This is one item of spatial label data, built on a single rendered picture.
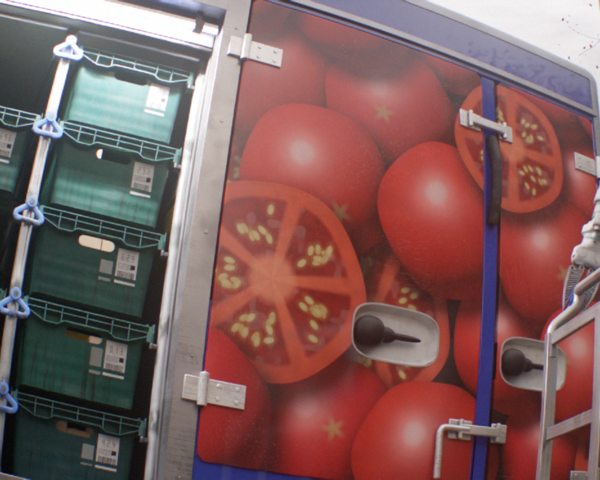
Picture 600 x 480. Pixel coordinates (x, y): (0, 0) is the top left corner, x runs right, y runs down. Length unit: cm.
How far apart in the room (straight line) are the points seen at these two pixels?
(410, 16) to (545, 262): 96
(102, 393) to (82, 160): 68
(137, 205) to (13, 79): 118
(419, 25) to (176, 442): 166
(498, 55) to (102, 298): 167
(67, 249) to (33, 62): 113
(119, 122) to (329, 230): 70
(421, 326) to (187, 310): 72
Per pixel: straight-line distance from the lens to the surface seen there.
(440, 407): 283
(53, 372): 261
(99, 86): 292
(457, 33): 339
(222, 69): 286
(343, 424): 266
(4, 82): 383
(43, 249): 269
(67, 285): 268
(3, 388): 252
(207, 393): 250
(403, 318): 285
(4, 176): 275
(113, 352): 265
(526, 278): 313
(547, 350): 222
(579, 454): 316
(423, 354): 286
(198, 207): 266
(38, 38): 347
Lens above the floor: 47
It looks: 21 degrees up
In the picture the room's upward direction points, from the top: 5 degrees clockwise
